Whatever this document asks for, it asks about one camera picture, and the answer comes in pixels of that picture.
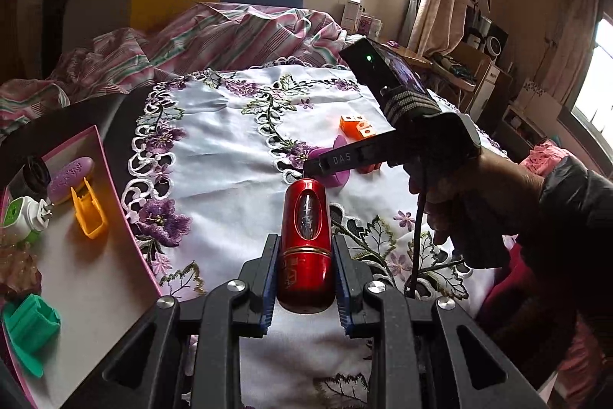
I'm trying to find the person's right hand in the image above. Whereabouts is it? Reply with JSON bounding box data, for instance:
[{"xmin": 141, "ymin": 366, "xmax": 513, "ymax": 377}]
[{"xmin": 403, "ymin": 149, "xmax": 544, "ymax": 269}]

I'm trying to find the green plastic spool toy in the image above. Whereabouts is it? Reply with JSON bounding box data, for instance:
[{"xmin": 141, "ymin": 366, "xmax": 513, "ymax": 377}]
[{"xmin": 2, "ymin": 294, "xmax": 61, "ymax": 379}]

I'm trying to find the purple patterned oval case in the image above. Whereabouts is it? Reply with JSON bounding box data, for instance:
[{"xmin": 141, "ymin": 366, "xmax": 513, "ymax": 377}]
[{"xmin": 47, "ymin": 157, "xmax": 95, "ymax": 204}]

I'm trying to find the red metallic flashlight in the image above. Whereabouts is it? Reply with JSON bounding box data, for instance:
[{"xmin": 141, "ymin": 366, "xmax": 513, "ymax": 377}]
[{"xmin": 276, "ymin": 179, "xmax": 334, "ymax": 315}]

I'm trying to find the striped pink green blanket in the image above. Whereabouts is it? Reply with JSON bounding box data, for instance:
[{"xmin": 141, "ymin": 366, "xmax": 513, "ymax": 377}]
[{"xmin": 1, "ymin": 3, "xmax": 347, "ymax": 137}]

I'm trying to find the wooden side desk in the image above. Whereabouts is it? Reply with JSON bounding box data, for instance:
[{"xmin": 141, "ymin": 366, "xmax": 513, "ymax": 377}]
[{"xmin": 382, "ymin": 41, "xmax": 432, "ymax": 69}]

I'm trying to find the white box on desk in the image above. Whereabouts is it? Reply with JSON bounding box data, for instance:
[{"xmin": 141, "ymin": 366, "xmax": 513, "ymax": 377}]
[{"xmin": 341, "ymin": 0, "xmax": 362, "ymax": 33}]

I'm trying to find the wooden shelf with clutter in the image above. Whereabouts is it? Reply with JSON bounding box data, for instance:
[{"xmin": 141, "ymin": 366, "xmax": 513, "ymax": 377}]
[{"xmin": 431, "ymin": 0, "xmax": 513, "ymax": 134}]

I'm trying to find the magenta funnel cup toy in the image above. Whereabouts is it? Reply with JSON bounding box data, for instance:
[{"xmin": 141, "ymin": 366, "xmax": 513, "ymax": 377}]
[{"xmin": 303, "ymin": 135, "xmax": 350, "ymax": 189}]

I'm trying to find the green white plug-in device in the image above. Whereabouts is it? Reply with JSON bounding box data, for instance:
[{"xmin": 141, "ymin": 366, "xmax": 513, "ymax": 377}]
[{"xmin": 1, "ymin": 196, "xmax": 53, "ymax": 246}]

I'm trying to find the pink jar on desk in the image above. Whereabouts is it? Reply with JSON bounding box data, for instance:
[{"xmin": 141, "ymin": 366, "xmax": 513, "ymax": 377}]
[{"xmin": 357, "ymin": 13, "xmax": 382, "ymax": 39}]

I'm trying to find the pink fabric heap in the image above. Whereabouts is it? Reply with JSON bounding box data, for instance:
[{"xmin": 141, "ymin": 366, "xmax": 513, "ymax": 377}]
[{"xmin": 521, "ymin": 139, "xmax": 575, "ymax": 177}]

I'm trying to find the orange plastic clip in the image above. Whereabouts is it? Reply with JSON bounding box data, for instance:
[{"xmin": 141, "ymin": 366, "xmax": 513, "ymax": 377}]
[{"xmin": 70, "ymin": 179, "xmax": 108, "ymax": 240}]

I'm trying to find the pink white tray box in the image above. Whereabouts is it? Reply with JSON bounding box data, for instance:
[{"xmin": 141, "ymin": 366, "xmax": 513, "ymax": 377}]
[{"xmin": 8, "ymin": 126, "xmax": 160, "ymax": 408}]

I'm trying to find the black cable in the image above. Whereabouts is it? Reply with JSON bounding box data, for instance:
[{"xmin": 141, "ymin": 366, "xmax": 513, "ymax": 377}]
[{"xmin": 404, "ymin": 190, "xmax": 429, "ymax": 300}]

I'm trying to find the dark jacket right forearm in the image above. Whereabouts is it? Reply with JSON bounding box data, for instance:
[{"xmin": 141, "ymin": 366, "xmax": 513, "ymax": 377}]
[{"xmin": 457, "ymin": 154, "xmax": 612, "ymax": 388}]

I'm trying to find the black camera box green light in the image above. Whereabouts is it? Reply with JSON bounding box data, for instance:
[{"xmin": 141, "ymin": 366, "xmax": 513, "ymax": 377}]
[{"xmin": 340, "ymin": 37, "xmax": 442, "ymax": 129}]

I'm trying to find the small red plastic piece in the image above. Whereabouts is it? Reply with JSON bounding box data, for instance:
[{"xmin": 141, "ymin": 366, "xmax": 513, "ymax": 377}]
[{"xmin": 356, "ymin": 163, "xmax": 381, "ymax": 174}]

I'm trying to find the brown amber toothed comb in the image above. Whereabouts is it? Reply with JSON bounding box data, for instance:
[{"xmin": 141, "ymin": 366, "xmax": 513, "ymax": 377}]
[{"xmin": 0, "ymin": 229, "xmax": 41, "ymax": 304}]

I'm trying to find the black grey cap bottle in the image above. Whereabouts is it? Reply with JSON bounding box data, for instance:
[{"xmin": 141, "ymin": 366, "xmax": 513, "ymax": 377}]
[{"xmin": 8, "ymin": 156, "xmax": 51, "ymax": 200}]

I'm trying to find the orange cube block toy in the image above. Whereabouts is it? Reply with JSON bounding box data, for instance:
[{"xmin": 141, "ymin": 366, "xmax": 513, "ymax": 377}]
[{"xmin": 339, "ymin": 115, "xmax": 375, "ymax": 141}]

